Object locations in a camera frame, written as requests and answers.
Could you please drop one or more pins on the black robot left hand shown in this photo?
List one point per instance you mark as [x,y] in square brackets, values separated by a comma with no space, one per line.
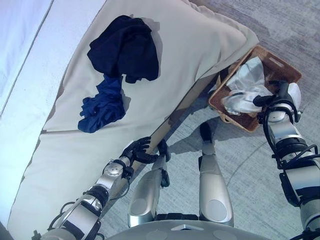
[138,150]

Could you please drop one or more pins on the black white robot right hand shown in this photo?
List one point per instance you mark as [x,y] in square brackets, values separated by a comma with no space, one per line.
[293,96]

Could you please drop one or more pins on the white garment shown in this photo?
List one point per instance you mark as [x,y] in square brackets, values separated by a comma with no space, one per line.
[247,82]

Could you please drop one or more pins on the blue garment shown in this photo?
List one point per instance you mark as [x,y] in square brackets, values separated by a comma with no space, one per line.
[105,107]

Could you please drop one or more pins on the black garment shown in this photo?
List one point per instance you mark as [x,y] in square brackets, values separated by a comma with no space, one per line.
[127,47]

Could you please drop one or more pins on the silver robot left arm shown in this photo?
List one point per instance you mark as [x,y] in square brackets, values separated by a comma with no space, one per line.
[105,182]

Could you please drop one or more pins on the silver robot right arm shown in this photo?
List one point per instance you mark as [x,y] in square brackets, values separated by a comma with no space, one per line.
[287,135]

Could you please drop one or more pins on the brown wicker basket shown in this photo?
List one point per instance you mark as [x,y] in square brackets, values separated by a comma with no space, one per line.
[275,65]

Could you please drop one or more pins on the beige bed cover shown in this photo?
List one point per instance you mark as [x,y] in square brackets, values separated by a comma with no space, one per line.
[190,50]

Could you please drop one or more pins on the silver robot legs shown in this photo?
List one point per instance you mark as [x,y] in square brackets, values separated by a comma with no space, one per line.
[160,132]

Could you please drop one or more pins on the silver robot left leg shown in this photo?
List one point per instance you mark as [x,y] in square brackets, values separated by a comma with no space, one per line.
[145,195]

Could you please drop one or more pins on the grey textured rug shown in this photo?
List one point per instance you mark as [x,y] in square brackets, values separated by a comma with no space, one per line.
[287,30]

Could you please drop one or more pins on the silver robot torso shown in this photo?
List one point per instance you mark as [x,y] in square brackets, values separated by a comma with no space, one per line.
[180,232]

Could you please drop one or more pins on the white duvet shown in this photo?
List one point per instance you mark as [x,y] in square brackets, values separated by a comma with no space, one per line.
[25,62]

